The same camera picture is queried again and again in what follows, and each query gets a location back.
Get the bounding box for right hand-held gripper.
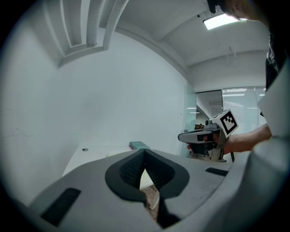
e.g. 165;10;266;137
177;108;240;163

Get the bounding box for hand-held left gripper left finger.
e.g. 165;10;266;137
28;148;160;232

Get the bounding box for rectangular ceiling light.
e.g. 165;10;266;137
202;12;249;30

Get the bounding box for green book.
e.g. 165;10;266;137
128;140;152;151

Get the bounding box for person's black shirt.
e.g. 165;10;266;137
264;21;290;91

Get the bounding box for person's head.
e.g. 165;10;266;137
223;0;270;25

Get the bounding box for person's right forearm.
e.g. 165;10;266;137
223;124;272;156

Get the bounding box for black head-worn camera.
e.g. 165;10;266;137
206;0;226;14

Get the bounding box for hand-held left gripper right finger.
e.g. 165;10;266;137
144;148;233;229

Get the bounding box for frosted glass door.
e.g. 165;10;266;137
185;82;198;157

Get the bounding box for white window blinds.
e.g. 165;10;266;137
222;87;267;136

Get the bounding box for person's right hand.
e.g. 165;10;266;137
186;132;222;152

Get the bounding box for cream rectangular board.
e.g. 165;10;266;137
106;149;157;191

